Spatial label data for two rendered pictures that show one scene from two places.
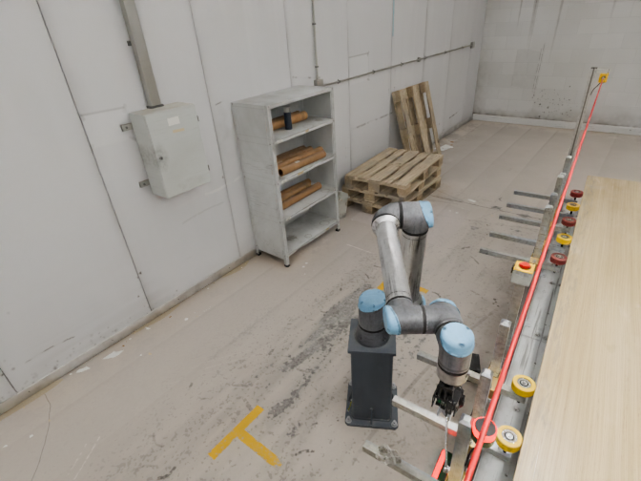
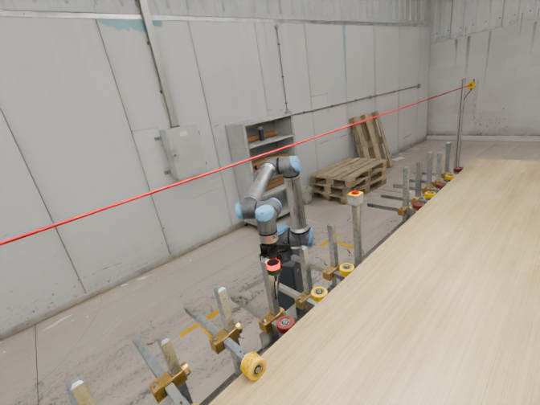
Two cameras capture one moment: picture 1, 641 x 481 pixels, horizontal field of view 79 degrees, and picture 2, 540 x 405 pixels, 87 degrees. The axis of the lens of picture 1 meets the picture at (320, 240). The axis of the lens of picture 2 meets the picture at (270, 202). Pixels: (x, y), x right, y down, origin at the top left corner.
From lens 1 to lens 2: 84 cm
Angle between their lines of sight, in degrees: 15
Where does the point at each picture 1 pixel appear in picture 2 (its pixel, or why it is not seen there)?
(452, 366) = (261, 229)
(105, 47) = (147, 94)
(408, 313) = (247, 204)
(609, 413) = (396, 284)
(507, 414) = not seen: hidden behind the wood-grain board
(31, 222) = (100, 190)
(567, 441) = (357, 296)
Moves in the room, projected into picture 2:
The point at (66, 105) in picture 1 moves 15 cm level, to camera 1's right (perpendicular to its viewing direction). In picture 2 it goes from (124, 125) to (136, 124)
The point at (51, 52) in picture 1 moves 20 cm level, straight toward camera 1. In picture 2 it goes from (118, 97) to (116, 96)
